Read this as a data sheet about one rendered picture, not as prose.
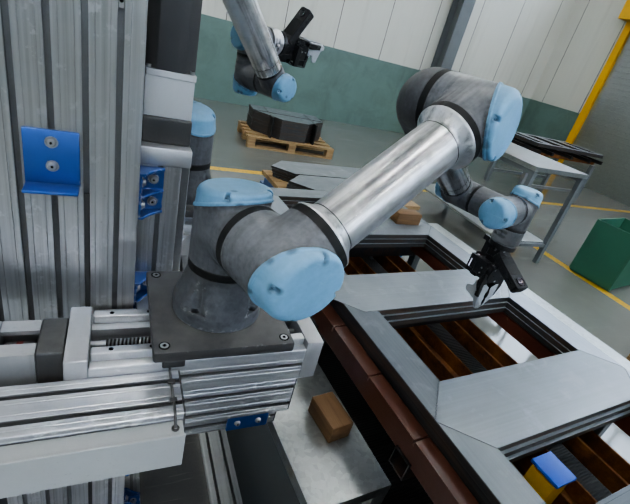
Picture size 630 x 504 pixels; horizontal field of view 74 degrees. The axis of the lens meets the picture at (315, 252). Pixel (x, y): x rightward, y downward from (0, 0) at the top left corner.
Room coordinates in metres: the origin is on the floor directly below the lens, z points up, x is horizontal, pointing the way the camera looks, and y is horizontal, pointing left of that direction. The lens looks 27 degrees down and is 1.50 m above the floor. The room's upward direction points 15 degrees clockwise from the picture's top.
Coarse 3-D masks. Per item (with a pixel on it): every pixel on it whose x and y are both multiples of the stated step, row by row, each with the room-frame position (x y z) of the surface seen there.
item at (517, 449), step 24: (384, 240) 1.54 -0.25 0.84; (408, 240) 1.61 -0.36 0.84; (432, 240) 1.64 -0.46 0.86; (456, 264) 1.50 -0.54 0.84; (504, 288) 1.36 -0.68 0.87; (336, 312) 1.00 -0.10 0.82; (384, 312) 1.01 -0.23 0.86; (408, 312) 1.06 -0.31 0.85; (432, 312) 1.10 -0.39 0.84; (456, 312) 1.16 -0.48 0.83; (480, 312) 1.21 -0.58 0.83; (504, 312) 1.27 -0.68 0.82; (528, 312) 1.23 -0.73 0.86; (360, 336) 0.89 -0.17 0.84; (552, 336) 1.14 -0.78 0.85; (384, 360) 0.80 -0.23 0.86; (408, 408) 0.71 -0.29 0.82; (624, 408) 0.88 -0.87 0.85; (432, 432) 0.64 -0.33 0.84; (552, 432) 0.72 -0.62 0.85; (576, 432) 0.76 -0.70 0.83; (456, 456) 0.59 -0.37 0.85; (480, 480) 0.54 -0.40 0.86
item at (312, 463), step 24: (312, 384) 0.85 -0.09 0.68; (288, 432) 0.68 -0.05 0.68; (312, 432) 0.70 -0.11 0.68; (288, 456) 0.62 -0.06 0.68; (312, 456) 0.63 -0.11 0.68; (336, 456) 0.65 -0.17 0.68; (360, 456) 0.67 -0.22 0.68; (312, 480) 0.58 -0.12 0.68; (336, 480) 0.59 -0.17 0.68; (360, 480) 0.61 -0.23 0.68; (384, 480) 0.62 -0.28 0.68
